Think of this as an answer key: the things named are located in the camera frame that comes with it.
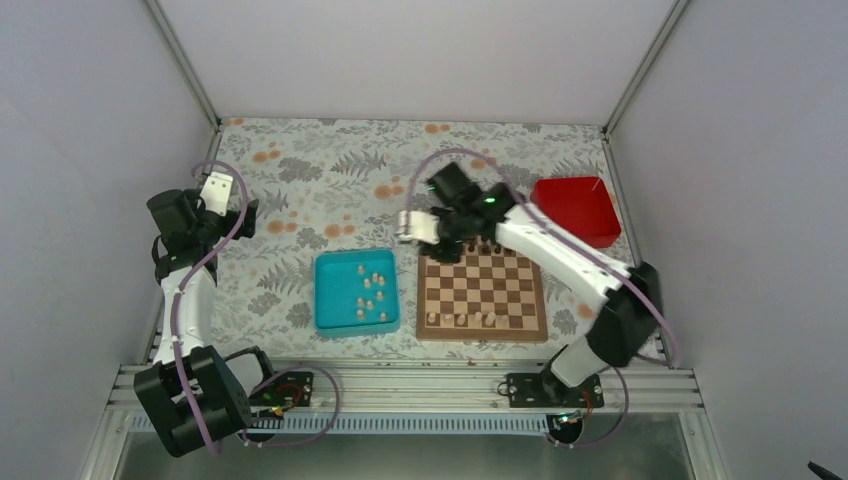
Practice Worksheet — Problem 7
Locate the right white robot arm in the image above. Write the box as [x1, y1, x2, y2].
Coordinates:
[398, 162, 662, 407]

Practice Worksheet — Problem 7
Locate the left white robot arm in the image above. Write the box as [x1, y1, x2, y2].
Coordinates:
[133, 183, 279, 457]

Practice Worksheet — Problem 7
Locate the wooden chess board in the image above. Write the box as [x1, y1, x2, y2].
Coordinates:
[416, 241, 548, 343]

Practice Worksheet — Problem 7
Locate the floral patterned table mat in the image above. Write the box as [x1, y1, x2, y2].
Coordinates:
[211, 118, 613, 361]

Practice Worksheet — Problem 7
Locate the red plastic box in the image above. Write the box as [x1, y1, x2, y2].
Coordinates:
[530, 176, 622, 249]

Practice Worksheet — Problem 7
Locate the teal plastic tray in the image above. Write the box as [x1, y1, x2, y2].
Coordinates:
[314, 249, 401, 339]

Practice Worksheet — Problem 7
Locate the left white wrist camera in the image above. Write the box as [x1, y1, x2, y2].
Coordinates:
[200, 172, 233, 217]

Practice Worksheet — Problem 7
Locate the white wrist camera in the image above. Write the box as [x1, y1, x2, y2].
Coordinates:
[396, 210, 440, 245]
[200, 172, 233, 217]

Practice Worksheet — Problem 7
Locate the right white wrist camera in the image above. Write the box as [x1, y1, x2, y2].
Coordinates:
[396, 210, 440, 245]

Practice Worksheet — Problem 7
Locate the left aluminium frame post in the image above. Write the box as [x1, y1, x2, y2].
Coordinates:
[143, 0, 221, 131]

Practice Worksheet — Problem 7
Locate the aluminium frame post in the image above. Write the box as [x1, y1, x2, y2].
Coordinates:
[603, 0, 691, 141]
[143, 0, 221, 131]

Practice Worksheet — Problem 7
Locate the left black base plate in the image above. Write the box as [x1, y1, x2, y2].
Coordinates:
[250, 370, 314, 410]

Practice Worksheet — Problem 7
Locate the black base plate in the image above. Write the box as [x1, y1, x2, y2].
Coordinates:
[496, 373, 605, 409]
[250, 370, 314, 410]

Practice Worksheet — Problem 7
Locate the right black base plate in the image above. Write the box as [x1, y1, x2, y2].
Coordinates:
[496, 373, 605, 409]

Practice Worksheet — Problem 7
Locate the aluminium front rail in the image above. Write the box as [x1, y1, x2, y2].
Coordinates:
[105, 362, 705, 435]

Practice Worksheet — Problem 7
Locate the right aluminium frame post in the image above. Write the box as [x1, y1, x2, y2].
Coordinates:
[603, 0, 691, 141]

